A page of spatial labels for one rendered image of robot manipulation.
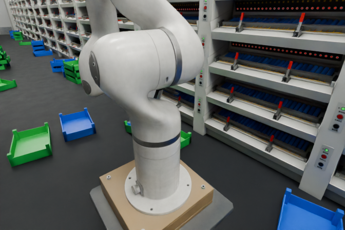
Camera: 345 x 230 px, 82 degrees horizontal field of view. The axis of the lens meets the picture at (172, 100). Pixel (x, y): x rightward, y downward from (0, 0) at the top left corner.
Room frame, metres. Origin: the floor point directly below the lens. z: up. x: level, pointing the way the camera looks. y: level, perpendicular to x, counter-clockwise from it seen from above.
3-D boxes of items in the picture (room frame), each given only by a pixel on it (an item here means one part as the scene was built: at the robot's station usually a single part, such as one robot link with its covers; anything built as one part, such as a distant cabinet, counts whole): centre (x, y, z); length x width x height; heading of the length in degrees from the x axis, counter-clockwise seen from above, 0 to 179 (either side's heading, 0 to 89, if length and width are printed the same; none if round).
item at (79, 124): (1.26, 0.71, 0.04); 0.30 x 0.20 x 0.08; 32
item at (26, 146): (1.03, 0.89, 0.04); 0.30 x 0.20 x 0.08; 31
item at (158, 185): (0.42, 0.04, 0.43); 0.19 x 0.19 x 0.18
